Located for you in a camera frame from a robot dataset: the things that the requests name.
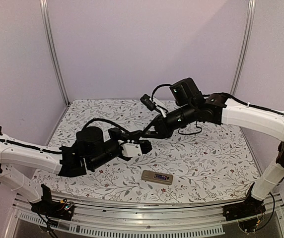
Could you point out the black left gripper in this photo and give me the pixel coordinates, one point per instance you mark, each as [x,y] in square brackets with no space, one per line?
[133,138]

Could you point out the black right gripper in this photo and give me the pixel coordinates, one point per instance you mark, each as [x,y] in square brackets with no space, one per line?
[162,129]

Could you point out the black AAA battery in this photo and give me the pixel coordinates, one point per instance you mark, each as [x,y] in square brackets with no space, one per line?
[161,177]

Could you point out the white remote control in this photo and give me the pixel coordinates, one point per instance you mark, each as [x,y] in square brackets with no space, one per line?
[149,176]

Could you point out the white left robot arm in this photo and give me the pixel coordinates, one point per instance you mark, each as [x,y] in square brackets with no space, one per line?
[62,161]

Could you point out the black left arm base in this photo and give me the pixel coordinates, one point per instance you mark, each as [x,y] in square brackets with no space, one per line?
[62,209]

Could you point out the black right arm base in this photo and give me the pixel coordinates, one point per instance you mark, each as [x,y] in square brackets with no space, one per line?
[245,213]

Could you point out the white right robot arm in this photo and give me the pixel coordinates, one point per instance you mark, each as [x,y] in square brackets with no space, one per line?
[221,108]

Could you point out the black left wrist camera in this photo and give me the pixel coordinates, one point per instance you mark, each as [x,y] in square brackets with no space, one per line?
[89,140]

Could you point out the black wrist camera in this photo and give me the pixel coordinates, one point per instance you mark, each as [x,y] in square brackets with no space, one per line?
[185,92]
[89,140]

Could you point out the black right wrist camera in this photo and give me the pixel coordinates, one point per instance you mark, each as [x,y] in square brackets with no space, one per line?
[185,92]

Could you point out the left aluminium frame post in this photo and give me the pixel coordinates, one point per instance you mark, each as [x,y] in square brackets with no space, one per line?
[52,51]

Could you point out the aluminium frame post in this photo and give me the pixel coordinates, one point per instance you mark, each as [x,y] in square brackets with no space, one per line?
[244,46]
[52,51]

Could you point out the right aluminium frame post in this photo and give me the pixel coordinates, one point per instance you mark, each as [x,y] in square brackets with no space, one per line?
[244,46]

